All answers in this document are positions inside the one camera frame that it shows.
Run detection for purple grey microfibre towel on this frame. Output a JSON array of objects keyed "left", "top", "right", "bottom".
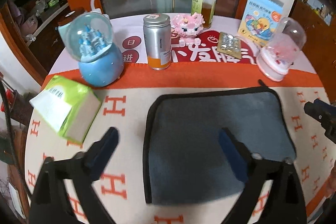
[{"left": 142, "top": 85, "right": 297, "bottom": 206}]

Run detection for pink clear dome toy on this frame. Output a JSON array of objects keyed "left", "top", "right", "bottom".
[{"left": 256, "top": 17, "right": 306, "bottom": 82}]

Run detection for green tissue pack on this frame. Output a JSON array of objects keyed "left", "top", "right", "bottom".
[{"left": 30, "top": 75, "right": 102, "bottom": 144}]

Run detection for silver pill blister pack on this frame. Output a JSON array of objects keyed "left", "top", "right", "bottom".
[{"left": 217, "top": 32, "right": 242, "bottom": 60}]

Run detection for blue duck picture box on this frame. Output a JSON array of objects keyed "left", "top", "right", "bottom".
[{"left": 238, "top": 0, "right": 284, "bottom": 47}]

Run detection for orange cream H-pattern blanket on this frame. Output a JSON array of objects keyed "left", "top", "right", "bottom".
[{"left": 24, "top": 62, "right": 335, "bottom": 223}]

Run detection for white red printed tablecloth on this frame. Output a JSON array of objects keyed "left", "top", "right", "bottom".
[{"left": 48, "top": 12, "right": 318, "bottom": 76}]

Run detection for pink block cat figure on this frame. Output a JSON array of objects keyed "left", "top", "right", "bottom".
[{"left": 171, "top": 12, "right": 205, "bottom": 38}]

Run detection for blue castle snow globe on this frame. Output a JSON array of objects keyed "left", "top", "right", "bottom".
[{"left": 58, "top": 10, "right": 124, "bottom": 88}]

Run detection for silver orange metal can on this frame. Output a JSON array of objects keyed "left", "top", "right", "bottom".
[{"left": 143, "top": 14, "right": 171, "bottom": 71}]

